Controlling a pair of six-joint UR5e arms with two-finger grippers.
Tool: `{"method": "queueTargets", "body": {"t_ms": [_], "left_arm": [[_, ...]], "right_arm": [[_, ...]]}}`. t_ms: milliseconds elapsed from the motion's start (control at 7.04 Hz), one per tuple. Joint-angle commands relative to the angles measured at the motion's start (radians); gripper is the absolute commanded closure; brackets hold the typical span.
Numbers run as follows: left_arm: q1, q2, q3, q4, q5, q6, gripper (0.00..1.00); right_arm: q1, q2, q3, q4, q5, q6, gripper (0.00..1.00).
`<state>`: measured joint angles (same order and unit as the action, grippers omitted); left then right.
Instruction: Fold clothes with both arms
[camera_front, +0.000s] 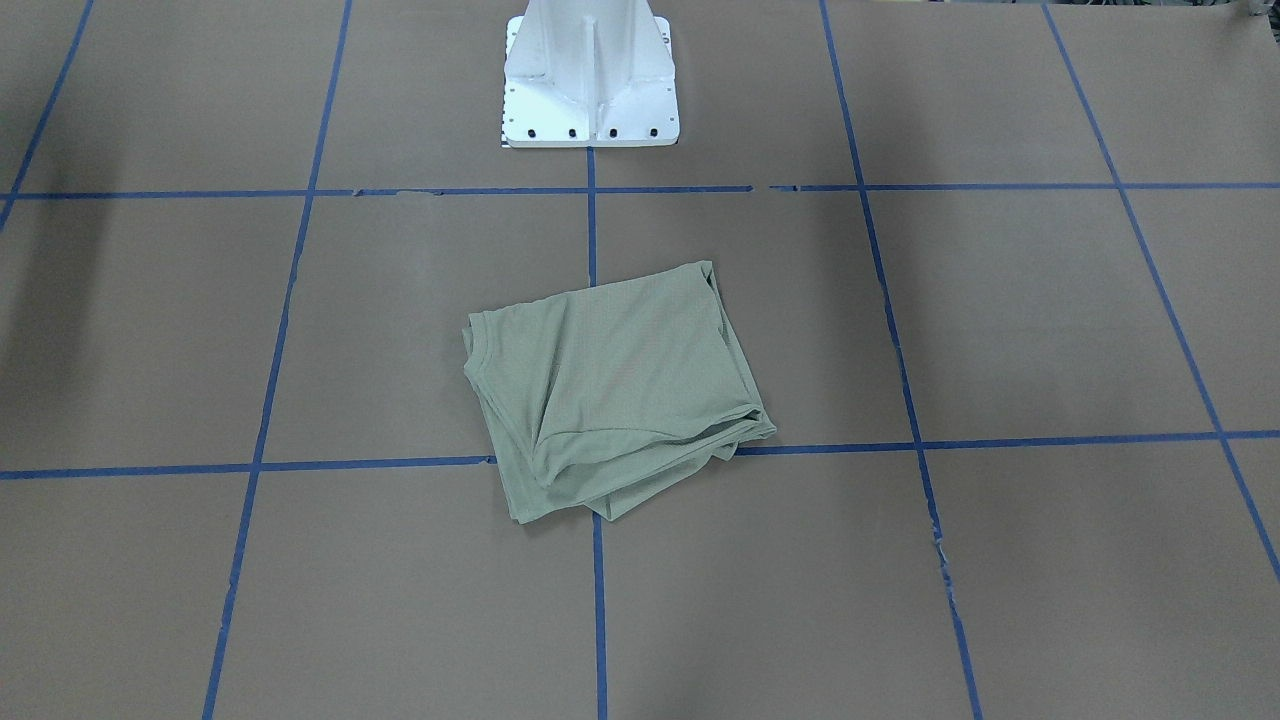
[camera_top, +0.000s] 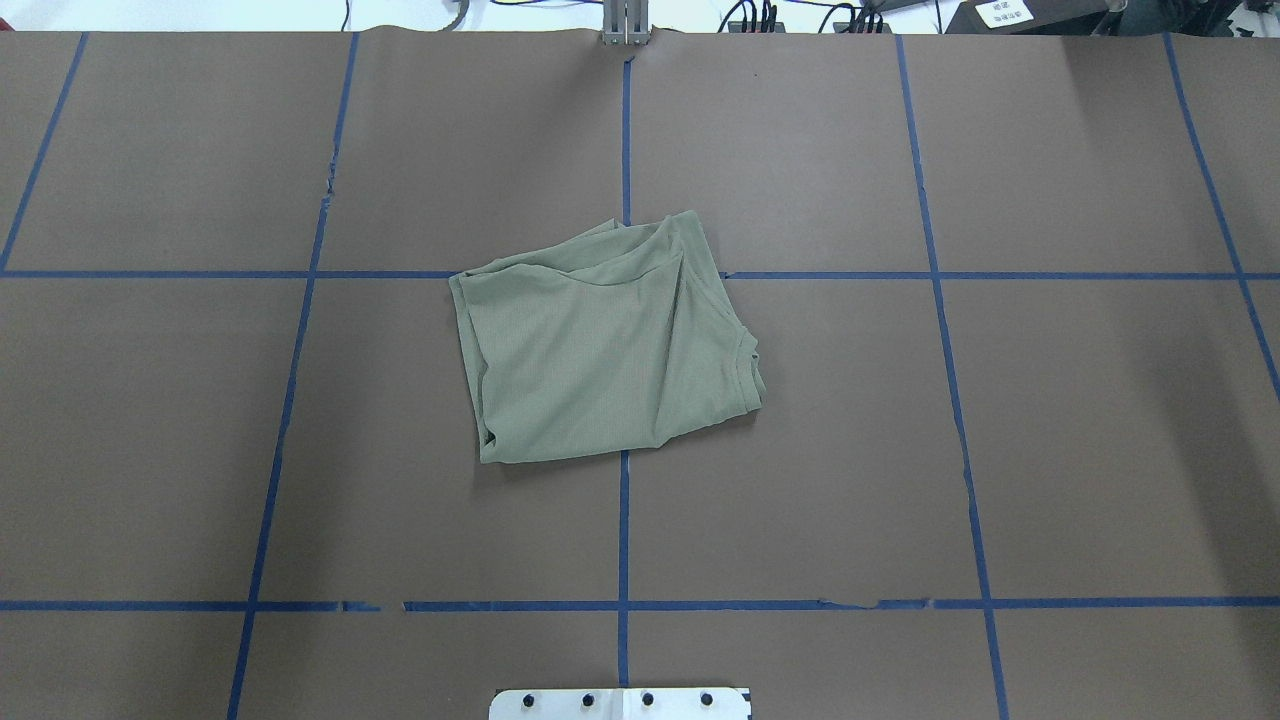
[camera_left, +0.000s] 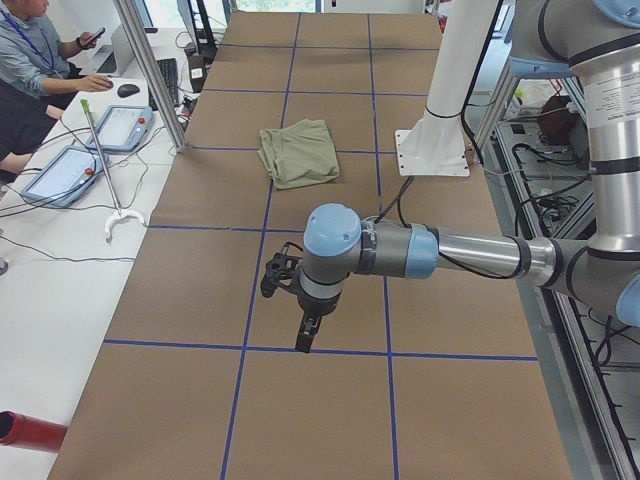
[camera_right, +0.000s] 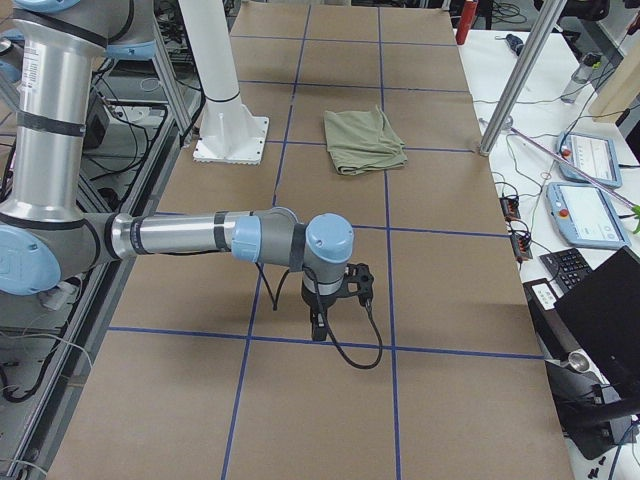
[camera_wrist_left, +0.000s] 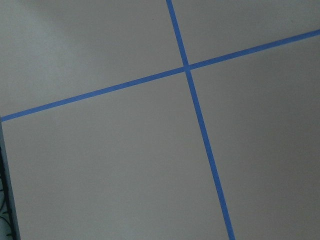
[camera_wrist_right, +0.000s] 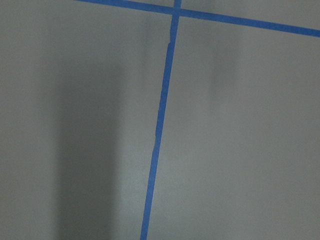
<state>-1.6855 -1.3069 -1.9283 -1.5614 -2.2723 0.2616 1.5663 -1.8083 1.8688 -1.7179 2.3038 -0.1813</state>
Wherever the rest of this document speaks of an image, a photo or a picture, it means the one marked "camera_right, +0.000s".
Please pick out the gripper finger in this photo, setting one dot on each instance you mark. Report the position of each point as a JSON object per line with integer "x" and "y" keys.
{"x": 318, "y": 331}

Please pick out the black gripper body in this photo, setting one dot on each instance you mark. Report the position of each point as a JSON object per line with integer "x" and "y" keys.
{"x": 323, "y": 304}

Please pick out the olive green long-sleeve shirt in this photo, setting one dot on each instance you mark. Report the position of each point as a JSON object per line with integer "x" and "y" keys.
{"x": 362, "y": 141}

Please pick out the grey orange usb hub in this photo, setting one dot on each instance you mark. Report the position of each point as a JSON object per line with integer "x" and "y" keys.
{"x": 521, "y": 245}
{"x": 510, "y": 208}

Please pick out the white label remote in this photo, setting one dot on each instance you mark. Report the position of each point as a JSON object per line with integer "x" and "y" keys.
{"x": 545, "y": 295}

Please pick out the black keyboard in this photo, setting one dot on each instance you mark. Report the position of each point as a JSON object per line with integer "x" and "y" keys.
{"x": 567, "y": 267}

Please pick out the steel cup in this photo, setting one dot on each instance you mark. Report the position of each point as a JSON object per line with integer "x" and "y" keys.
{"x": 578, "y": 362}

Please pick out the near blue teach pendant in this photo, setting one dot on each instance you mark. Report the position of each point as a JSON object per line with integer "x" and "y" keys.
{"x": 585, "y": 217}

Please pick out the blue teach pendant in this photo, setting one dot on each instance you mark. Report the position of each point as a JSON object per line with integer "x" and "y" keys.
{"x": 593, "y": 155}
{"x": 585, "y": 217}

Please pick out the black laptop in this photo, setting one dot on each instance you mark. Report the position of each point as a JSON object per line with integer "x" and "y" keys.
{"x": 602, "y": 314}

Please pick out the far blue teach pendant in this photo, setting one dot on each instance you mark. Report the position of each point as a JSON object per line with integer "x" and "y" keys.
{"x": 593, "y": 155}

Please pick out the red bottle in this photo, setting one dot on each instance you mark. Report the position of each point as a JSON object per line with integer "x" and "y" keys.
{"x": 466, "y": 20}

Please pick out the clear water bottle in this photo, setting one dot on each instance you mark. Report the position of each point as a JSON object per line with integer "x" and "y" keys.
{"x": 581, "y": 76}

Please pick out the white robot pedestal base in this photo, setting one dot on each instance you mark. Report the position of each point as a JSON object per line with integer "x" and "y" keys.
{"x": 228, "y": 132}

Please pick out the aluminium frame post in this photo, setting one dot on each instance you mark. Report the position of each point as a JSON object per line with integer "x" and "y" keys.
{"x": 536, "y": 40}

